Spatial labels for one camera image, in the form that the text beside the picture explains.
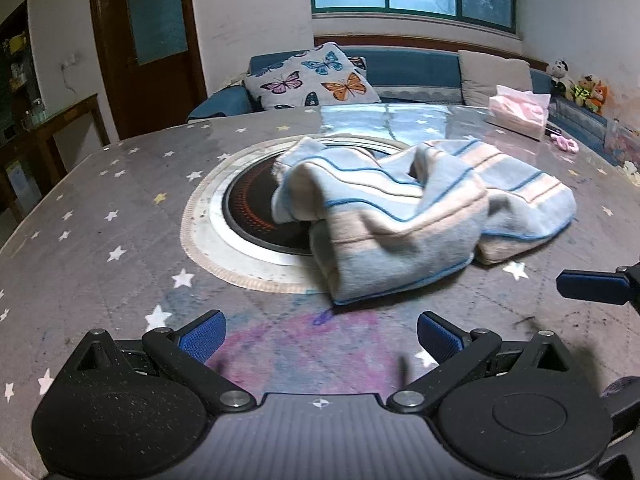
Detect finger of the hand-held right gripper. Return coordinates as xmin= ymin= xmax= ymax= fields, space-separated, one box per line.
xmin=556 ymin=260 xmax=640 ymax=307

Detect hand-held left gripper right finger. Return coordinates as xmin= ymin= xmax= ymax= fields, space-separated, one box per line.
xmin=387 ymin=311 xmax=583 ymax=414

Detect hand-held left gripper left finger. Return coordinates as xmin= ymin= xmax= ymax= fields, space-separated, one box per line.
xmin=56 ymin=310 xmax=258 ymax=414

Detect blue striped fleece pants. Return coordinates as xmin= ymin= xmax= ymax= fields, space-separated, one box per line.
xmin=271 ymin=136 xmax=577 ymax=307

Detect grey star tablecloth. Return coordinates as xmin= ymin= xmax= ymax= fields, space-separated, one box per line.
xmin=0 ymin=102 xmax=640 ymax=480

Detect round black induction cooktop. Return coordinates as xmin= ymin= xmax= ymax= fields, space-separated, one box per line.
xmin=209 ymin=142 xmax=412 ymax=267

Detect clear storage bag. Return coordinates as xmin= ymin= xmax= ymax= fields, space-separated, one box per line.
xmin=604 ymin=117 xmax=640 ymax=157

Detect pink tissue pack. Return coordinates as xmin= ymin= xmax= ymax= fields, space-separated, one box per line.
xmin=486 ymin=85 xmax=552 ymax=141

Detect orange fox plush toy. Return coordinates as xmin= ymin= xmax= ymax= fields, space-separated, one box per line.
xmin=587 ymin=82 xmax=612 ymax=114

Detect panda plush toy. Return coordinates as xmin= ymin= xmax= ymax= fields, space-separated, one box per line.
xmin=546 ymin=60 xmax=574 ymax=93

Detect grey cushion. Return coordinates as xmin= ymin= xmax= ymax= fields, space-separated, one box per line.
xmin=457 ymin=50 xmax=533 ymax=107

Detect wooden sideboard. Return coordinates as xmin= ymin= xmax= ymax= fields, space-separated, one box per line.
xmin=0 ymin=92 xmax=111 ymax=223

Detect blue sofa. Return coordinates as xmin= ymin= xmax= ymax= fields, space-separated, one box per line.
xmin=187 ymin=45 xmax=556 ymax=123

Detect butterfly print pillow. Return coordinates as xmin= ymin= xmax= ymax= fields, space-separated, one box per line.
xmin=243 ymin=42 xmax=382 ymax=111

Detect brown door with glass panel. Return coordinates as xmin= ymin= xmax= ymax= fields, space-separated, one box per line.
xmin=89 ymin=0 xmax=208 ymax=140

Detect dark wooden shelf cabinet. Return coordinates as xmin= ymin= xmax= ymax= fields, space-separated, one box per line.
xmin=0 ymin=0 xmax=46 ymax=132

